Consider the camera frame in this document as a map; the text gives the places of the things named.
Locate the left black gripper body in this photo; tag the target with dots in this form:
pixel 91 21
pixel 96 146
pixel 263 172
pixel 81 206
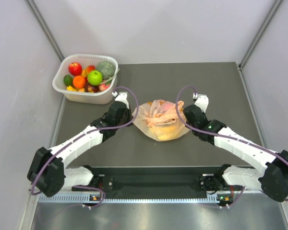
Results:
pixel 126 119

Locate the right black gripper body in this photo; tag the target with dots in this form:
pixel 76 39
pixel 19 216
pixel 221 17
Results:
pixel 190 124

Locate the translucent orange plastic bag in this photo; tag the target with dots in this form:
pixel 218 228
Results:
pixel 160 113

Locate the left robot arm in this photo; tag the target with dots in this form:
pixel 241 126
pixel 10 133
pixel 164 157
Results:
pixel 49 172

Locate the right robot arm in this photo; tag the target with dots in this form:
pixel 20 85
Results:
pixel 269 169

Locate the white plastic fruit basket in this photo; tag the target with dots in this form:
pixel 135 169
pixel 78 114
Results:
pixel 85 60

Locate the orange yellow mango in bag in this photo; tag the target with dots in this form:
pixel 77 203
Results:
pixel 166 133

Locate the orange fruit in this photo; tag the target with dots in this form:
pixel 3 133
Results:
pixel 79 82

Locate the small yellow fruit in basket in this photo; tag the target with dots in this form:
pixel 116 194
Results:
pixel 71 88

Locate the pink peach with leaf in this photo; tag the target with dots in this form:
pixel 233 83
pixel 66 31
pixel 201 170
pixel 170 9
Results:
pixel 104 86

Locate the dark red plum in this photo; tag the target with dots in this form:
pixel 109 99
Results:
pixel 90 88

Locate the green apple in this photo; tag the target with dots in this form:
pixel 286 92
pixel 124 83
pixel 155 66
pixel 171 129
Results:
pixel 95 77

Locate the green cantaloupe melon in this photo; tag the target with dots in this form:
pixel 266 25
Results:
pixel 106 68

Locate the orange yellow mango in basket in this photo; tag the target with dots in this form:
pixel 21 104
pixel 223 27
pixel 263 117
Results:
pixel 87 70

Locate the small green lime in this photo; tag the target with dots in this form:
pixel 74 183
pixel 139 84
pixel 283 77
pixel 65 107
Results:
pixel 67 80

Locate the red apple in basket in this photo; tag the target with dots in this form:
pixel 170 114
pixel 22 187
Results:
pixel 75 68

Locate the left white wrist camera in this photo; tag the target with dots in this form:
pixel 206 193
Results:
pixel 121 97

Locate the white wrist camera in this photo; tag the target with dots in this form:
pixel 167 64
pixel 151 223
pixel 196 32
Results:
pixel 121 97
pixel 201 100

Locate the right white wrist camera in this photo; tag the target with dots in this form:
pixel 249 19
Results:
pixel 201 100

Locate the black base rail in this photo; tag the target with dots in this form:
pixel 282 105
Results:
pixel 197 178

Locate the aluminium frame rail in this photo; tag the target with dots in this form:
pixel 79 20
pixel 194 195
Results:
pixel 134 194

